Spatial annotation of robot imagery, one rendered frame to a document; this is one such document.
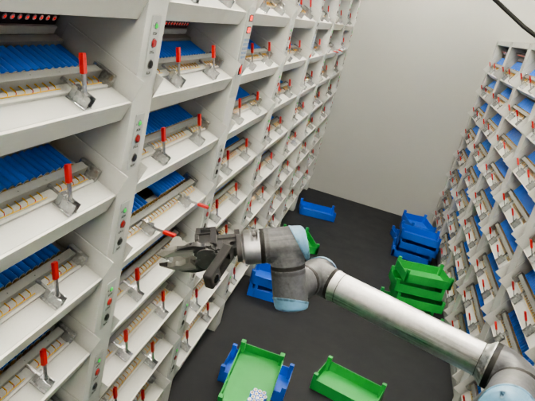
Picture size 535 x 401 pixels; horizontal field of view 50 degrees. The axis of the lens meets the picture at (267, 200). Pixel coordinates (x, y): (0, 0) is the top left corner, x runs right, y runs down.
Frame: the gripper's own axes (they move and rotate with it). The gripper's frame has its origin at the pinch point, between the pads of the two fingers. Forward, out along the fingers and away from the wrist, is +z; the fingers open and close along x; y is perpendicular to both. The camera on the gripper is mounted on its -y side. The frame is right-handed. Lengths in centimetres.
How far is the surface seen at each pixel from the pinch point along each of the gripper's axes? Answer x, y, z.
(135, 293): -16.3, 3.8, 10.3
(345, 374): -142, 46, -63
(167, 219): -6.1, 21.3, 0.6
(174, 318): -64, 30, 7
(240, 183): -63, 102, -21
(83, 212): 34.2, -17.3, 9.0
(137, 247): 2.8, 3.1, 6.2
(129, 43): 56, 6, -2
